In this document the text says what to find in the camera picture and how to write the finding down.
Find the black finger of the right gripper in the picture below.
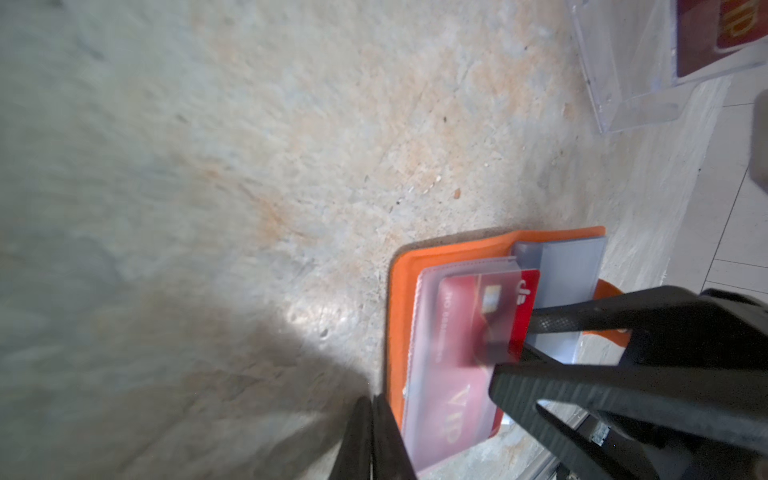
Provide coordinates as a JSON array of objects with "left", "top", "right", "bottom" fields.
[
  {"left": 528, "top": 285, "right": 767, "bottom": 369},
  {"left": 489, "top": 362, "right": 767, "bottom": 479}
]

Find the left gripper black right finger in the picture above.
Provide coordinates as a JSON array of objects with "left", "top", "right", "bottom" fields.
[{"left": 373, "top": 394, "right": 417, "bottom": 480}]

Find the clear acrylic card display stand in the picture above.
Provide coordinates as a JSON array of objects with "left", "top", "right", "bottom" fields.
[{"left": 567, "top": 0, "right": 767, "bottom": 133}]

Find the red vip card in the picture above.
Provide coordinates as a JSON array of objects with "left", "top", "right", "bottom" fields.
[
  {"left": 676, "top": 0, "right": 767, "bottom": 77},
  {"left": 402, "top": 269, "right": 540, "bottom": 470}
]

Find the orange card holder wallet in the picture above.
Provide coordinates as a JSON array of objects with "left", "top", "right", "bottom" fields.
[{"left": 386, "top": 226, "right": 616, "bottom": 474}]

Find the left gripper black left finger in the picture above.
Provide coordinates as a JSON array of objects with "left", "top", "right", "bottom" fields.
[{"left": 328, "top": 396, "right": 373, "bottom": 480}]

